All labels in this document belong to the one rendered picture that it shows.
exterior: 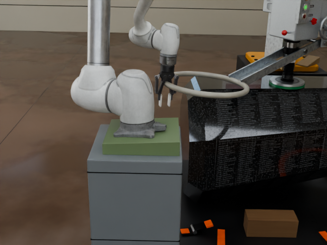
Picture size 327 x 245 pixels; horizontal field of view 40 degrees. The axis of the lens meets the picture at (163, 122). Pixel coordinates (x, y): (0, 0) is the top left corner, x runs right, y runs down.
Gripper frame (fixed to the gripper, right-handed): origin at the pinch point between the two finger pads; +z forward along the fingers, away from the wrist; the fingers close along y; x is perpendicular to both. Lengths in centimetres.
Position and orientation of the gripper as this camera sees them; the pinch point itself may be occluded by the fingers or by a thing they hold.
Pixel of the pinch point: (164, 100)
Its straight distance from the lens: 243.1
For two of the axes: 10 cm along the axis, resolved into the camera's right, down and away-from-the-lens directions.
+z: -0.8, 9.3, 3.5
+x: -2.9, -3.6, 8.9
